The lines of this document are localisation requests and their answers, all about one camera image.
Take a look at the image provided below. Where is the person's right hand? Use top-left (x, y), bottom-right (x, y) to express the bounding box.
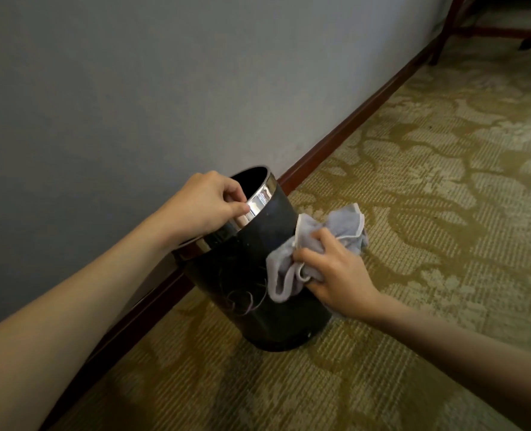
top-left (292, 228), bottom-right (385, 324)

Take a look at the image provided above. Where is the person's left hand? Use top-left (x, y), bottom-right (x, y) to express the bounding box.
top-left (157, 170), bottom-right (251, 253)

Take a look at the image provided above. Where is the grey cleaning cloth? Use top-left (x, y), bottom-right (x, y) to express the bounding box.
top-left (265, 203), bottom-right (369, 304)

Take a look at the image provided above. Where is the black bin with silver rim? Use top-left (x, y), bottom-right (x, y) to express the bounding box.
top-left (172, 165), bottom-right (333, 353)

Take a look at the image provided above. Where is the person's right forearm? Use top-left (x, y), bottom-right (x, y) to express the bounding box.
top-left (373, 294), bottom-right (531, 431)

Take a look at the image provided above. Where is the person's left forearm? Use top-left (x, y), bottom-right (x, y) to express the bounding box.
top-left (0, 210), bottom-right (176, 431)

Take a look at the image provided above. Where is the dark wooden baseboard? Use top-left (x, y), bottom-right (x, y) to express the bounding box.
top-left (41, 35), bottom-right (442, 431)

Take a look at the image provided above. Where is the dark wooden furniture frame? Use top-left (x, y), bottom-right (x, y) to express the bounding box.
top-left (429, 0), bottom-right (531, 66)

